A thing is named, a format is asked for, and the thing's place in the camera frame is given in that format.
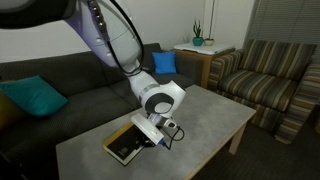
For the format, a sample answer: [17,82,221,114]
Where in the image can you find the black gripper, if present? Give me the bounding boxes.
[133,131,157,150]

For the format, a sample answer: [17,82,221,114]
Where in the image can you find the black book with yellow spine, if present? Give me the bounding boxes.
[102,121,148,167]

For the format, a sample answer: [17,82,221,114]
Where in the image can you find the blue square cushion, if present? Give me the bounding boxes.
[151,51,178,75]

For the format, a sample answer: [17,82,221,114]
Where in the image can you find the wooden coffee table leg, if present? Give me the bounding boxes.
[228,122,248,156]

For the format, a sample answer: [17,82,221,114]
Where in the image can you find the dark grey fabric sofa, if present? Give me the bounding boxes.
[0,42,203,180]

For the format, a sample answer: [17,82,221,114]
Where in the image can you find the wooden side table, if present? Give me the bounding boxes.
[173,48,236,90]

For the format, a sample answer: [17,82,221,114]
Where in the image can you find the white board on side table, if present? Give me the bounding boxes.
[173,42,236,56]

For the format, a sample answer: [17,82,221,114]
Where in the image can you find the teal pot with green plant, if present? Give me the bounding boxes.
[192,19,205,47]

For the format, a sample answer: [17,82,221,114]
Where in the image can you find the small white pot with stem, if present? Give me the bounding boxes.
[203,0,217,47]

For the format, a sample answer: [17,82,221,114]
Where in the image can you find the teal cushion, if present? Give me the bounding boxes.
[0,75,69,118]

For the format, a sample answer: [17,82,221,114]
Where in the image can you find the striped armchair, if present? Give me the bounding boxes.
[207,39,320,145]

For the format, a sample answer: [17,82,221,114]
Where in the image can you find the mustard yellow cushion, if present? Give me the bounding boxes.
[0,89,28,132]

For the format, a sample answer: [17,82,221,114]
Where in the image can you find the grey window blinds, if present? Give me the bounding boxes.
[244,0,320,56]

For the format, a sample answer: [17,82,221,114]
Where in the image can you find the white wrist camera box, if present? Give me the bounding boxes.
[130,113,166,146]

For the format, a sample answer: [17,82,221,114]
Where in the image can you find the black camera cable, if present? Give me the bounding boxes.
[88,0,186,151]

